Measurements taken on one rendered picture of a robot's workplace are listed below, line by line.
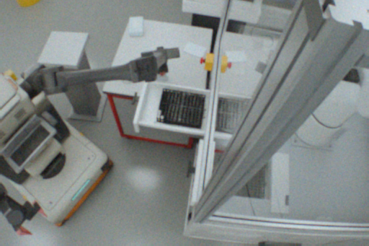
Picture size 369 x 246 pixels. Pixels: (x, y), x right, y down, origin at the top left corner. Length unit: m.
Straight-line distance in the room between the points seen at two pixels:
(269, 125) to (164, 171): 1.91
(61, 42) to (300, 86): 1.81
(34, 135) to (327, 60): 1.19
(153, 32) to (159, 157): 0.97
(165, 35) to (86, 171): 1.06
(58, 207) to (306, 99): 1.83
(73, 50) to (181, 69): 0.72
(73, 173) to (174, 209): 0.77
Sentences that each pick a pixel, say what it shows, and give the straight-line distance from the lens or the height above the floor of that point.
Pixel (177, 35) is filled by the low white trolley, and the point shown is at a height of 0.76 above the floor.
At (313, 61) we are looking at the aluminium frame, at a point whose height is 1.95.
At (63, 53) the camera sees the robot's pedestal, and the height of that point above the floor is 0.76.
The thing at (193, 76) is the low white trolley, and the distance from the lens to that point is 1.66.
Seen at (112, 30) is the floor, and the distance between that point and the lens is 3.04.
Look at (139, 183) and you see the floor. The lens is 2.17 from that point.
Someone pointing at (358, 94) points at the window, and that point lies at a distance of 0.30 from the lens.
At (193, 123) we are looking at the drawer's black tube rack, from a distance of 1.35.
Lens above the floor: 2.10
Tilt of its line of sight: 60 degrees down
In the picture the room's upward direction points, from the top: 8 degrees clockwise
